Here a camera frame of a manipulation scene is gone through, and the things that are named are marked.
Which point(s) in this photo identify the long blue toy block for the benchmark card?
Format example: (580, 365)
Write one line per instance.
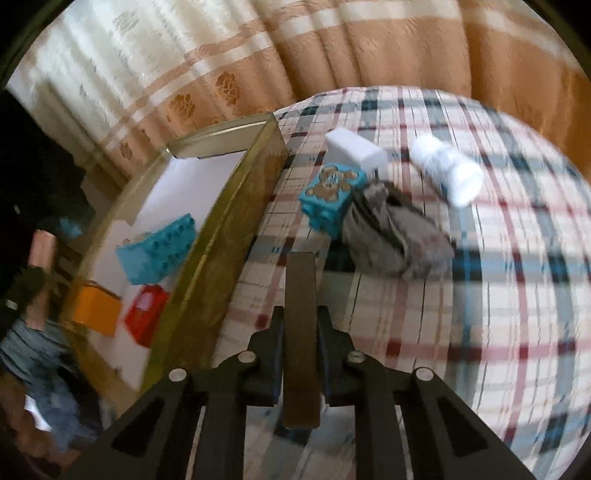
(157, 249)

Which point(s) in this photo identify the teal bear toy block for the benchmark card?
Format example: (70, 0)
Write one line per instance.
(330, 189)

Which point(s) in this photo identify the red ice cream toy block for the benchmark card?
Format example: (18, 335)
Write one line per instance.
(143, 318)

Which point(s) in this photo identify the orange toy block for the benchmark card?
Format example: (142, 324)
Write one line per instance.
(94, 309)

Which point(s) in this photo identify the cream and orange floral curtain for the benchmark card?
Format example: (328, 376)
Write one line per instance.
(369, 46)

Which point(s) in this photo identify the teal cloth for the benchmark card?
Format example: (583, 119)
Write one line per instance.
(71, 227)

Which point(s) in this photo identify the white pill bottle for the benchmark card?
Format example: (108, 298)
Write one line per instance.
(443, 166)

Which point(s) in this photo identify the gold metal tray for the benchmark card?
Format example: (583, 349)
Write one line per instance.
(221, 258)

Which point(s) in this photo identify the dark cloth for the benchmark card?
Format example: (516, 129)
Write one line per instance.
(37, 184)

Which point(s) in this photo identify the blue grey cloth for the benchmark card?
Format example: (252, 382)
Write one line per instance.
(41, 360)

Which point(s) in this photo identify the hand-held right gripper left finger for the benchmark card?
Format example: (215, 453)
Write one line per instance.
(272, 364)

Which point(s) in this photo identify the grey sock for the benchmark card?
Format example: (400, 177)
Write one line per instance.
(397, 240)

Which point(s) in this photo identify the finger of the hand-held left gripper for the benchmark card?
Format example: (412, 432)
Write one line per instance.
(18, 295)

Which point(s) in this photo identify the white paper sheet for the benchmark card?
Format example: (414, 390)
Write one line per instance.
(184, 194)

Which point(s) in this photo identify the dark brown bar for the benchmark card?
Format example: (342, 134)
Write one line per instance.
(300, 323)

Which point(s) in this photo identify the white charger adapter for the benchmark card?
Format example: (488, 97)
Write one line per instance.
(355, 150)

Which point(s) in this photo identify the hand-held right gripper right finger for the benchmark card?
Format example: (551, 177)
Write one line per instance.
(330, 364)

